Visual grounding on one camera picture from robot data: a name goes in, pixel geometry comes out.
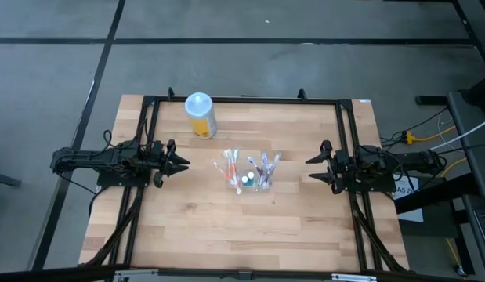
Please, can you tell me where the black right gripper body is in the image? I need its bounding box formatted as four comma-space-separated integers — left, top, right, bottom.
331, 164, 355, 185

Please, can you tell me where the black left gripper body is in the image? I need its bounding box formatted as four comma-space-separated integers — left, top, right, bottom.
147, 154, 171, 179

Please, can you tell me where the yellow white wipes canister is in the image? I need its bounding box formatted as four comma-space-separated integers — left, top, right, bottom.
184, 92, 219, 140

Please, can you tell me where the purple white toothbrush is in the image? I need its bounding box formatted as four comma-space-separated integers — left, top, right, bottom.
265, 152, 282, 189
247, 156, 265, 189
260, 152, 269, 190

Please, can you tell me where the clear acrylic compartment organizer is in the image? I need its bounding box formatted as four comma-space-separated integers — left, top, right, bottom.
225, 166, 273, 192

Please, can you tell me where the white paper sheet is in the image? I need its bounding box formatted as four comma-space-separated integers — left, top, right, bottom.
393, 174, 425, 224

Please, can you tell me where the grey desk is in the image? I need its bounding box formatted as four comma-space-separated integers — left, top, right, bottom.
447, 90, 485, 282

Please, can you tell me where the dark floor stand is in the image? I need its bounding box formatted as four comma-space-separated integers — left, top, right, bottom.
0, 170, 23, 189

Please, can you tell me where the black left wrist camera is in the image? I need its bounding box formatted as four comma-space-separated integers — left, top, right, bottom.
149, 139, 165, 158

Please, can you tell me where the yellow power cord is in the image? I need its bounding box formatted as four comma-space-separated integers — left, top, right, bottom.
400, 125, 458, 145

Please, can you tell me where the black aluminium table frame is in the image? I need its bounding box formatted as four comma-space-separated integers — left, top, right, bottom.
79, 86, 414, 275

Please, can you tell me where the silver metal bracket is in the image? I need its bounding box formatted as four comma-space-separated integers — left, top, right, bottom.
114, 269, 159, 282
331, 273, 378, 282

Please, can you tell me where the white cable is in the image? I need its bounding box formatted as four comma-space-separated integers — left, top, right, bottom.
429, 116, 485, 152

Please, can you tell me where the black overhead frame beam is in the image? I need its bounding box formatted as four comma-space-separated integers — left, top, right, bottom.
0, 265, 485, 282

